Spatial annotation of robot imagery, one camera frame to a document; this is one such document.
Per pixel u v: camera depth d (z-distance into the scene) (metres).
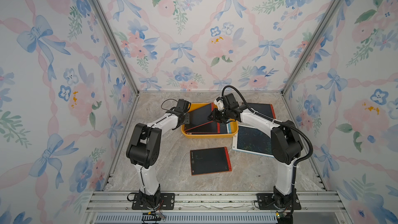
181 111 0.76
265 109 1.16
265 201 0.74
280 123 0.54
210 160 0.86
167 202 0.75
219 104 0.87
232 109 0.74
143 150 0.50
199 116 1.06
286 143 0.52
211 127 1.11
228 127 1.00
